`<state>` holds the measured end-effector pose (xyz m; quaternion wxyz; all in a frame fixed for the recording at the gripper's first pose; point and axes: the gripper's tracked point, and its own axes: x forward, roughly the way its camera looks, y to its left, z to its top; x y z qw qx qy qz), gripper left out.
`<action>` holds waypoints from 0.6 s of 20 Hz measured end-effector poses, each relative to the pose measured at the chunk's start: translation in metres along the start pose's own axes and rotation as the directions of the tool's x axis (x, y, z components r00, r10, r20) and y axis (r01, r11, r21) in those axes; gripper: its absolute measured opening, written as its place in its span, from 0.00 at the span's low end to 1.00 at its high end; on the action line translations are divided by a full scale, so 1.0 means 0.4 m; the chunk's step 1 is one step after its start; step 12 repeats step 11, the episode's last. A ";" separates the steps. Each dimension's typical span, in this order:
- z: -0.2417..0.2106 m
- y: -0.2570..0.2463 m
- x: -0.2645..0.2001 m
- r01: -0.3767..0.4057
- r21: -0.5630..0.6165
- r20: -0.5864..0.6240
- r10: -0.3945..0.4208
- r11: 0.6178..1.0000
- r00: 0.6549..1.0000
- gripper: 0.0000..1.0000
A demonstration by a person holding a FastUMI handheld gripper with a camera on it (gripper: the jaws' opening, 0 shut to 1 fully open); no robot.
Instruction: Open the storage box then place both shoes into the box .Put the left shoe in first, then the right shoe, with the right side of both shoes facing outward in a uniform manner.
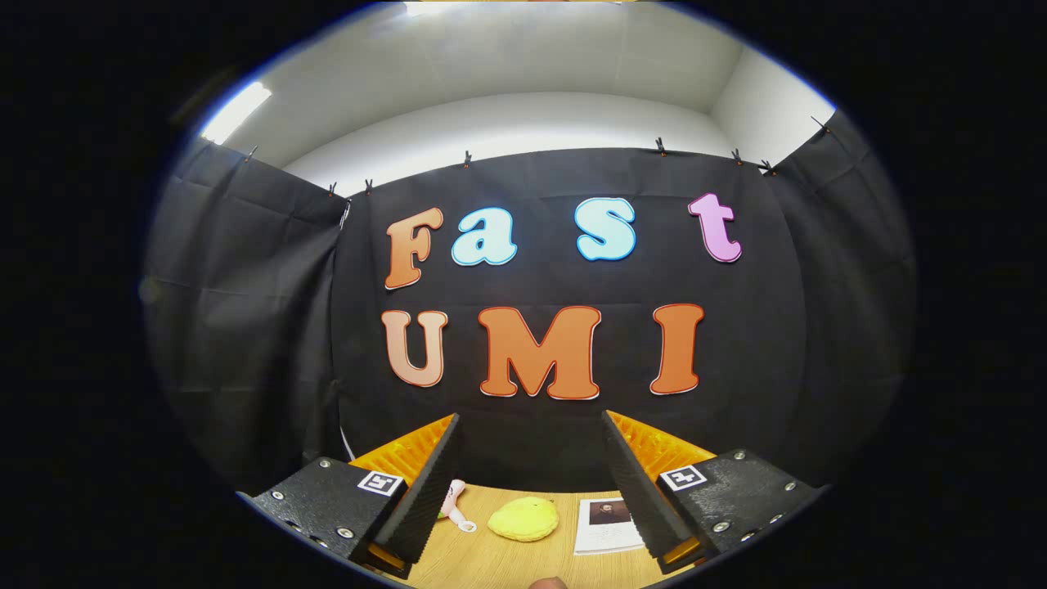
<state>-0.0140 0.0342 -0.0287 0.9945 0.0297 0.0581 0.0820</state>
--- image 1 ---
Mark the ceiling light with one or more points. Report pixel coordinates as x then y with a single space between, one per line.
429 6
235 113

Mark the row of black clips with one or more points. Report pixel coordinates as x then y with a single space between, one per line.
467 157

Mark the white book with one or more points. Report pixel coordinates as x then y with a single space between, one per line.
605 536

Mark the pink star plush toy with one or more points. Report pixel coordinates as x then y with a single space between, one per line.
452 497

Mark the yellow plush toy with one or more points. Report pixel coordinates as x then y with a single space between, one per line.
523 519

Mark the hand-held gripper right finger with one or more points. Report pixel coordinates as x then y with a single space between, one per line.
638 491

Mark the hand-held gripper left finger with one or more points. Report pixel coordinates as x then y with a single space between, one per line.
429 491

